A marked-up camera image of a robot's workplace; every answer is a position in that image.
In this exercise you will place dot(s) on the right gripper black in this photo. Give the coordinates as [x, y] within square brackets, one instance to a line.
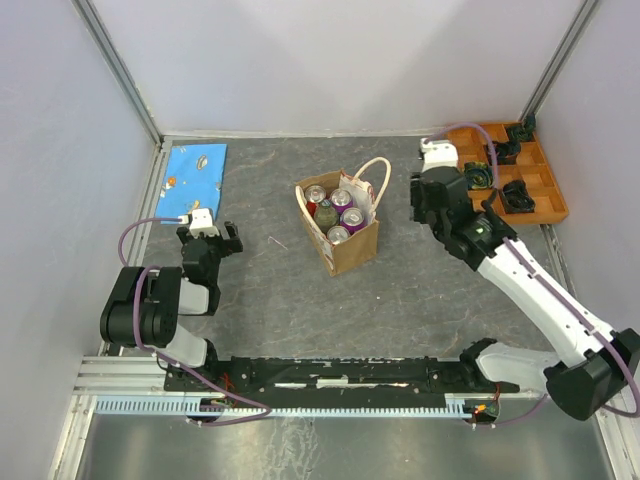
[415, 195]

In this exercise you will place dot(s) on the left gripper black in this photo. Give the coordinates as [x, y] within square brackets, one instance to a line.
[231, 245]

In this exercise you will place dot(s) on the red soda can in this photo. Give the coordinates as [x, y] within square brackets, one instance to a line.
[314, 195]

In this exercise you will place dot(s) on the brown paper bag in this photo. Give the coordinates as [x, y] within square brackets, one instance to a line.
[361, 246]

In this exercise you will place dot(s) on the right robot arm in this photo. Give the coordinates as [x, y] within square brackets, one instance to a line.
[590, 362]

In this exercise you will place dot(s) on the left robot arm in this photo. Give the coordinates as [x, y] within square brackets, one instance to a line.
[144, 312]

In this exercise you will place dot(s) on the rolled green blue sock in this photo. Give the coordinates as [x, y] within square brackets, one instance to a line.
[479, 176]

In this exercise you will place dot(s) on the blue patterned cloth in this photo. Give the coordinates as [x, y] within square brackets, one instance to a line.
[193, 179]

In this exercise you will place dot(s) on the rolled black sock lower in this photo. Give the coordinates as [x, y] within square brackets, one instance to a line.
[516, 199]

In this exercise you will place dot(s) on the rolled black sock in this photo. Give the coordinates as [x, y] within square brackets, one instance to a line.
[516, 199]
[506, 152]

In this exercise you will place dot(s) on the rolled black sock upper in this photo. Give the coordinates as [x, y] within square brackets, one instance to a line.
[506, 152]

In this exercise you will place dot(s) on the purple soda can middle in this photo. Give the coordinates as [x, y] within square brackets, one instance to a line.
[353, 220]

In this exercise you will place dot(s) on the purple soda can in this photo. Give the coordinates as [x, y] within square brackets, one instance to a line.
[353, 220]
[341, 199]

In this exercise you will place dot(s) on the orange compartment tray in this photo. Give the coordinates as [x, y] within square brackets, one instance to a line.
[532, 167]

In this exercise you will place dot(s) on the purple soda can rear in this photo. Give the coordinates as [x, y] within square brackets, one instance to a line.
[341, 199]

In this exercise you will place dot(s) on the rolled sock corner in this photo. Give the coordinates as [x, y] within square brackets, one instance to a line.
[522, 131]

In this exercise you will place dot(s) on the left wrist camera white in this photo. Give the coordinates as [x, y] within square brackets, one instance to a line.
[200, 222]

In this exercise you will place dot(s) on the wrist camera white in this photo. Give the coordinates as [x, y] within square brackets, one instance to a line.
[200, 222]
[437, 153]

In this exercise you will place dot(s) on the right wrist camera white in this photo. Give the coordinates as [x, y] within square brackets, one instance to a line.
[437, 153]

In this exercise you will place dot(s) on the right corner aluminium post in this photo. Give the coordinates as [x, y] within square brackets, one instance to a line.
[570, 39]

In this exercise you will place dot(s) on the corner aluminium post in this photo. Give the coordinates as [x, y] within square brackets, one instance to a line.
[570, 39]
[89, 14]

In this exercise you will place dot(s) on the aluminium frame rail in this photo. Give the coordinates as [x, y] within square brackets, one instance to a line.
[111, 375]

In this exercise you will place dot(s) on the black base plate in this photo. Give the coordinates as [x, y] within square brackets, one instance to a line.
[332, 384]

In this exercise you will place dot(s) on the left corner aluminium post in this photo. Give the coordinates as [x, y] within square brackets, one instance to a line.
[89, 14]

